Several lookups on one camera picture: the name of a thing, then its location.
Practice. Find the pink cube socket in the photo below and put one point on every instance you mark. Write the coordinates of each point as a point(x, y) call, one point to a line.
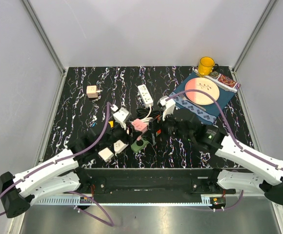
point(139, 125)

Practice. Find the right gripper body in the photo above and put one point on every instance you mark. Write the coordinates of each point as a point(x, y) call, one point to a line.
point(169, 128)

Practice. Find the yellow cube socket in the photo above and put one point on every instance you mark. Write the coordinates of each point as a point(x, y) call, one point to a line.
point(111, 123)

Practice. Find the white rectangular power strip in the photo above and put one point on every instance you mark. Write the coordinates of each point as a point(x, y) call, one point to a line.
point(145, 95)

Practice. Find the blue placemat cloth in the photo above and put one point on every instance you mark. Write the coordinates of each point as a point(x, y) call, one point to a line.
point(195, 82)

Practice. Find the silver fork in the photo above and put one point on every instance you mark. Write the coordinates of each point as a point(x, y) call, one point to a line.
point(185, 101)

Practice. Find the white triangular power strip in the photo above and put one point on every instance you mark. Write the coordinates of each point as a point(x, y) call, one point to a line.
point(119, 146)

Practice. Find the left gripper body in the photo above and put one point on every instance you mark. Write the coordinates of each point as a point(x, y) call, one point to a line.
point(119, 132)

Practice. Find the beige cube socket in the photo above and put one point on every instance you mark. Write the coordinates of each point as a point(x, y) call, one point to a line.
point(92, 91)

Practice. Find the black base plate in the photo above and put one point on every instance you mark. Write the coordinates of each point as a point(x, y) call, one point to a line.
point(147, 186)

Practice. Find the white cube charger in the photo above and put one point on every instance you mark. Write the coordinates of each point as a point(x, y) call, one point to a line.
point(106, 154)

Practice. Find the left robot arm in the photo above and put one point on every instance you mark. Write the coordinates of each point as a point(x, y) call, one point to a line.
point(58, 175)

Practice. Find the green power strip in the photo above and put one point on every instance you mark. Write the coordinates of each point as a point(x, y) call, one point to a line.
point(138, 145)

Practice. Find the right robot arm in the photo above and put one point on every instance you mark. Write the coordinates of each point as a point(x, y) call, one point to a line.
point(266, 173)

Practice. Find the yellow mug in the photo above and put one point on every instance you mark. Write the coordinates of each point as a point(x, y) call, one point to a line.
point(206, 66)

